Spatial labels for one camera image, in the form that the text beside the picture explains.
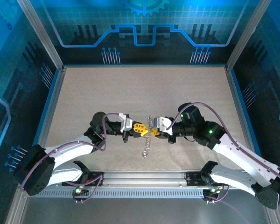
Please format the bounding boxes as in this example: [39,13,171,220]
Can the aluminium mounting rail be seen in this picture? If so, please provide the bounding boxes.
[102,169,187,187]

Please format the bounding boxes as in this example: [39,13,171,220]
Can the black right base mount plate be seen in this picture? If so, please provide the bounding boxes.
[185,171,224,187]

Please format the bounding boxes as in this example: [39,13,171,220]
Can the slotted grey cable duct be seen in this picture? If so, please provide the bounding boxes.
[28,188,207,199]

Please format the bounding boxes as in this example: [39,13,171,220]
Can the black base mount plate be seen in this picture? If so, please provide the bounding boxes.
[62,171,105,187]
[185,171,224,187]

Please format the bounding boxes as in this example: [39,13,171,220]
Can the aluminium frame post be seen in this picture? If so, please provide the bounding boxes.
[225,0,273,70]
[16,0,65,70]

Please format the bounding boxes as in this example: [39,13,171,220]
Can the aluminium side frame rail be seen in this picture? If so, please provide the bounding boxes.
[8,67,66,224]
[225,67,280,224]

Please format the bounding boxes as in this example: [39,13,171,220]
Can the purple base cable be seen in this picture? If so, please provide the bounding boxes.
[71,175,104,204]
[204,185,250,221]

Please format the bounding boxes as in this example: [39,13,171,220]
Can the silver metal chain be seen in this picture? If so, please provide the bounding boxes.
[141,114,156,158]

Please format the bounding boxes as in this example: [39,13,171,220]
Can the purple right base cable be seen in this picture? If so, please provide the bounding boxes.
[204,185,250,221]

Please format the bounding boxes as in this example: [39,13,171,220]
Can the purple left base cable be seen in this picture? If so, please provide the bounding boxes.
[71,175,104,204]

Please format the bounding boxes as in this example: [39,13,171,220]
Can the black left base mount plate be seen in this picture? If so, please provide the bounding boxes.
[62,171,105,187]

